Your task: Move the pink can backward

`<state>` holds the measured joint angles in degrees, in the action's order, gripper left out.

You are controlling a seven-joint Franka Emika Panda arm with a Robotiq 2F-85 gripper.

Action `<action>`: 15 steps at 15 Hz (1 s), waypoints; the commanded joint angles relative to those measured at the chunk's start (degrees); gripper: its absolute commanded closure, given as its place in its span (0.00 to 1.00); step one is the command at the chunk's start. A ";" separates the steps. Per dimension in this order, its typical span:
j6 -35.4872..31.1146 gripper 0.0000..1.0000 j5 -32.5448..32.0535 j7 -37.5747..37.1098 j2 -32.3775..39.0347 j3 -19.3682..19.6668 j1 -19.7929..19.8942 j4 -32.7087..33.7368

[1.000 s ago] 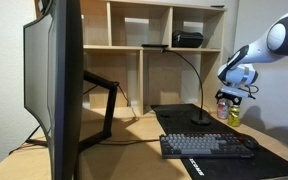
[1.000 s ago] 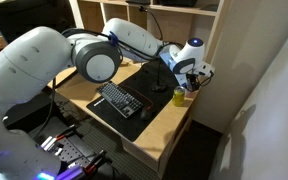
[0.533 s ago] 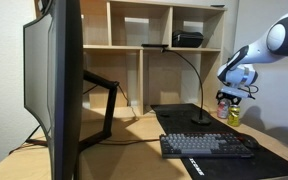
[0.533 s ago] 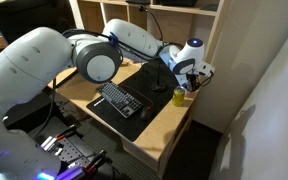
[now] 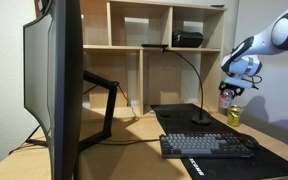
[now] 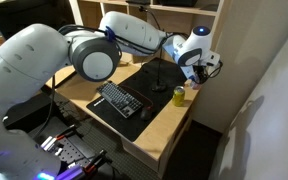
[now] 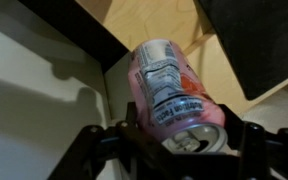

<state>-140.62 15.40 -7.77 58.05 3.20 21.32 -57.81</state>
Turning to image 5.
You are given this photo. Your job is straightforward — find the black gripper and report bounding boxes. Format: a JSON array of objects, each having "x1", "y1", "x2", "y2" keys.
[{"x1": 218, "y1": 80, "x2": 246, "y2": 99}]

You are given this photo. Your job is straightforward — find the yellow soda can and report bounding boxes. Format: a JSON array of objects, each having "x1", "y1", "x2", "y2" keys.
[{"x1": 226, "y1": 104, "x2": 243, "y2": 128}]

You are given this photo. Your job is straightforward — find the black gooseneck desk lamp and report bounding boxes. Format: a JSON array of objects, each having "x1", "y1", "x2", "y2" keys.
[{"x1": 141, "y1": 43, "x2": 213, "y2": 126}]

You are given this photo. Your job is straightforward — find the black computer mouse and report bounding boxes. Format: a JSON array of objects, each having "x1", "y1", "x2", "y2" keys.
[{"x1": 239, "y1": 133, "x2": 261, "y2": 150}]

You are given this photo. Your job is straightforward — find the black desk mat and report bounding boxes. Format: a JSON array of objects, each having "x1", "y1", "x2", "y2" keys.
[{"x1": 150, "y1": 103, "x2": 288, "y2": 180}]

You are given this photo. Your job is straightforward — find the grey mechanical keyboard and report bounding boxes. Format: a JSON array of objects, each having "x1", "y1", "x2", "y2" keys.
[{"x1": 159, "y1": 132, "x2": 254, "y2": 159}]

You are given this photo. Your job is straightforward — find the black zipper pouch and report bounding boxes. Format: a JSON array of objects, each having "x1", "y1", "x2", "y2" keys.
[{"x1": 171, "y1": 29, "x2": 205, "y2": 49}]

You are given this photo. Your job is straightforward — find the light wooden shelf unit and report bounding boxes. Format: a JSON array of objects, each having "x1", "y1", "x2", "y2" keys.
[{"x1": 33, "y1": 0, "x2": 228, "y2": 123}]

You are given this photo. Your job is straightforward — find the black monitor stand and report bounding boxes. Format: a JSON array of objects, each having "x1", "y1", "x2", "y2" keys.
[{"x1": 73, "y1": 69, "x2": 120, "y2": 153}]

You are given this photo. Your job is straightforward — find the black curved monitor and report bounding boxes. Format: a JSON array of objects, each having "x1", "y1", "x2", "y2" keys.
[{"x1": 22, "y1": 0, "x2": 85, "y2": 180}]

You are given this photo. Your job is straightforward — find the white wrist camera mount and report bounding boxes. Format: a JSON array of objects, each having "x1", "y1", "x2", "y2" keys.
[{"x1": 223, "y1": 76, "x2": 256, "y2": 90}]

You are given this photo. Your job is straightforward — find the thin black wall cable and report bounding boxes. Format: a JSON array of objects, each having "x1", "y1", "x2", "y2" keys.
[{"x1": 117, "y1": 84, "x2": 140, "y2": 122}]

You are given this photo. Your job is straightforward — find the black monitor cable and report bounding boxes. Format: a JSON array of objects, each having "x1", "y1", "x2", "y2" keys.
[{"x1": 98, "y1": 137, "x2": 161, "y2": 146}]

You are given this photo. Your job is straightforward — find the dark red floor cable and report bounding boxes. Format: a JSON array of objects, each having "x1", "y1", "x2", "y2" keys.
[{"x1": 8, "y1": 124, "x2": 49, "y2": 156}]

